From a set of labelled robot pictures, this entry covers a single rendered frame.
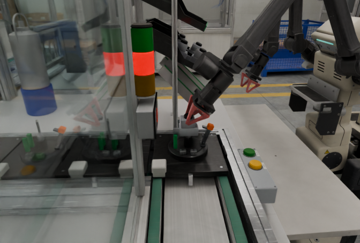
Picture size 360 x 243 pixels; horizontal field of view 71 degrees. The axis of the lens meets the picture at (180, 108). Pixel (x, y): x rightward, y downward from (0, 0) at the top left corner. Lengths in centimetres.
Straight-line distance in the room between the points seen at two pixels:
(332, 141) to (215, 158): 70
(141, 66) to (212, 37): 441
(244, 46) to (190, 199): 48
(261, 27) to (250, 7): 898
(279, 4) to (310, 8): 988
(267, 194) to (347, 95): 71
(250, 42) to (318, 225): 57
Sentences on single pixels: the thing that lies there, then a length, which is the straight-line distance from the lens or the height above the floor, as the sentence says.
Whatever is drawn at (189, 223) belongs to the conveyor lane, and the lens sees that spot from 74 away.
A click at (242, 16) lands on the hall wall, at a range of 977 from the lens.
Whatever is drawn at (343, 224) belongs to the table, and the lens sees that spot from 94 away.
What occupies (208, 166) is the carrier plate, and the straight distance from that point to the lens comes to 84.
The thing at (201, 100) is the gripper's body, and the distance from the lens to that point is 76.
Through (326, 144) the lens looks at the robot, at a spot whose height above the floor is 81.
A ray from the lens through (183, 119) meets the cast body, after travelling 83.
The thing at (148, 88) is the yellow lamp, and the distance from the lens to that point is 57.
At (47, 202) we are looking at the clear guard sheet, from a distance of 22.
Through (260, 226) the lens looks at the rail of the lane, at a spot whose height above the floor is 95.
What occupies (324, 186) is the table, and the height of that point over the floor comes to 86.
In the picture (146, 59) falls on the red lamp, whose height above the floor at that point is 135.
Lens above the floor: 147
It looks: 24 degrees down
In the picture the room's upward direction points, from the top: straight up
